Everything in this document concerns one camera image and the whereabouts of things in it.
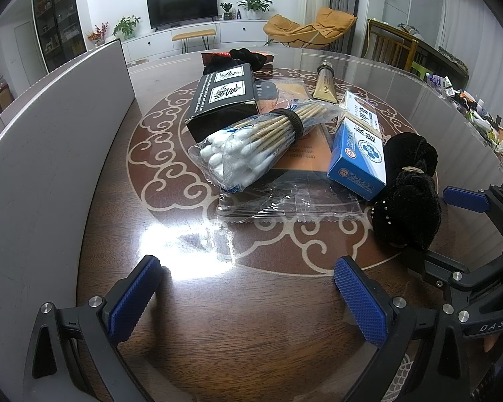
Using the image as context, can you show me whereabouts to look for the gold ointment tube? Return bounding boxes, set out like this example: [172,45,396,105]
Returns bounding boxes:
[311,61,344,103]

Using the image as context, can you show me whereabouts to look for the pile of assorted small items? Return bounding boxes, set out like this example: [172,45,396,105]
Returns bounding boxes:
[423,71,503,168]

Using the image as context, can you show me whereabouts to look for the black velvet scrunchie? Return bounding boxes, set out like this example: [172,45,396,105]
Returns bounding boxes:
[369,132,441,254]

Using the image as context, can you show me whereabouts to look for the red flower bouquet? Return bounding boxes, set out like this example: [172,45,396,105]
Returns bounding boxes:
[87,22,110,47]

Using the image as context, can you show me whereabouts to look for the orange lounge chair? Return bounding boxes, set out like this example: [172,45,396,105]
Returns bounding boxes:
[263,7,358,49]

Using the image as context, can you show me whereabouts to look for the person's right hand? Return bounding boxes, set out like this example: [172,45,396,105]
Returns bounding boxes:
[480,329,503,354]

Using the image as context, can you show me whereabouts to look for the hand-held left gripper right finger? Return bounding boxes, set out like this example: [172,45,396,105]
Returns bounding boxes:
[334,256,487,402]

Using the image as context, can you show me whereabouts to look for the wooden bench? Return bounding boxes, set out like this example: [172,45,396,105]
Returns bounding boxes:
[171,29,216,53]

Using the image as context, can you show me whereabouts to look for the white television cabinet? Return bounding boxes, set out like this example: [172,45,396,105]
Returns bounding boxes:
[119,19,277,63]

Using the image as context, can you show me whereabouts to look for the brown flat box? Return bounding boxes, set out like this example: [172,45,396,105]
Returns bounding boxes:
[272,121,334,172]

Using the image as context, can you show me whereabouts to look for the wooden chair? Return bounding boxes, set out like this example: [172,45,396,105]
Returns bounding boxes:
[362,19,420,72]

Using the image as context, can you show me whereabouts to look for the blue and white medicine box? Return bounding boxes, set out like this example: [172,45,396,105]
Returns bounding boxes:
[327,90,388,202]

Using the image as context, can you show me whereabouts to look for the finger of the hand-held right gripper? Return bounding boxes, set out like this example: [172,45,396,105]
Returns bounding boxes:
[442,182,503,244]
[419,249,470,289]

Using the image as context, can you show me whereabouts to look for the glass door display cabinet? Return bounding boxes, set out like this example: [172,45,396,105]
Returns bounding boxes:
[31,0,87,74]

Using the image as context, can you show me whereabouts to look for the black television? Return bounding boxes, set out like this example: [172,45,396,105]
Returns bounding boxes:
[146,0,219,31]

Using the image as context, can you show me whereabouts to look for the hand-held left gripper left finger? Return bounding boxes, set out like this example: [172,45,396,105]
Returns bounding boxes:
[25,255,164,402]

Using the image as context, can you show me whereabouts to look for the clear packet with orange content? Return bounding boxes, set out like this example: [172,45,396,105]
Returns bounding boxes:
[256,76,311,114]

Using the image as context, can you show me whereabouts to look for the bag of cotton swabs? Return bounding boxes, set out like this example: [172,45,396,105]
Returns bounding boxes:
[188,103,344,195]

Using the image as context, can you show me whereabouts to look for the black cloth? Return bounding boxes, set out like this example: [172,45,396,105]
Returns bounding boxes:
[203,48,269,78]

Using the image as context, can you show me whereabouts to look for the leafy potted plant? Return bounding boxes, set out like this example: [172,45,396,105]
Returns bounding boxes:
[112,15,141,40]

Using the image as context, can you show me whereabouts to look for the black carton with picture labels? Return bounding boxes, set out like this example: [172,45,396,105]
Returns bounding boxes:
[183,64,261,143]

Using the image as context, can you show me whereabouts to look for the clear plastic bag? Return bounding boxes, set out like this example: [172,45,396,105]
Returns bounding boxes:
[216,172,361,222]

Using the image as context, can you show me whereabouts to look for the red foil packet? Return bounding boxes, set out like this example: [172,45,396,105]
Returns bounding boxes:
[201,50,275,68]

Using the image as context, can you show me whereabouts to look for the large potted plant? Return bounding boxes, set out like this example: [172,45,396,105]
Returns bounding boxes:
[237,0,273,20]

